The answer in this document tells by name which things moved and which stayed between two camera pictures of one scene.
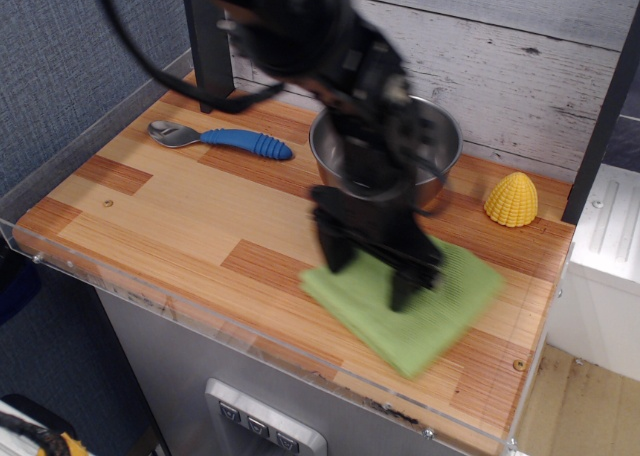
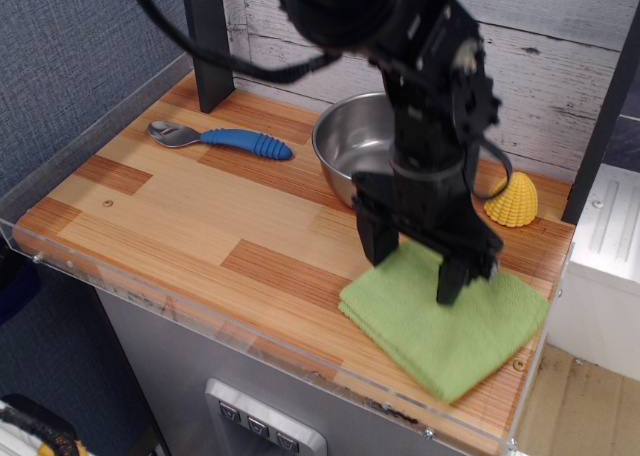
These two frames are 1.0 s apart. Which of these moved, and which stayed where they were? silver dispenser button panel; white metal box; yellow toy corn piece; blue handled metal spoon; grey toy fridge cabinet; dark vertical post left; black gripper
Moved: black gripper
Stayed: dark vertical post left; grey toy fridge cabinet; white metal box; yellow toy corn piece; blue handled metal spoon; silver dispenser button panel
